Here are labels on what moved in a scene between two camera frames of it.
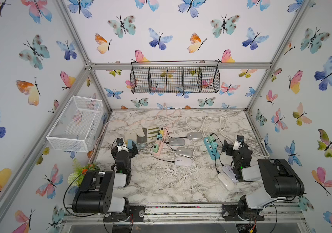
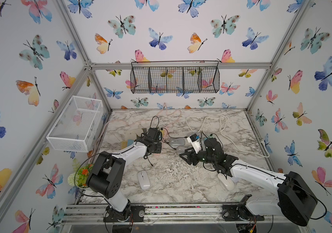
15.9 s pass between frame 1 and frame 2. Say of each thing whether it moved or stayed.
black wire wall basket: stayed
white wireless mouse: moved
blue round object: stayed
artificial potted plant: stayed
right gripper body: moved
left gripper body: moved
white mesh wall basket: stayed
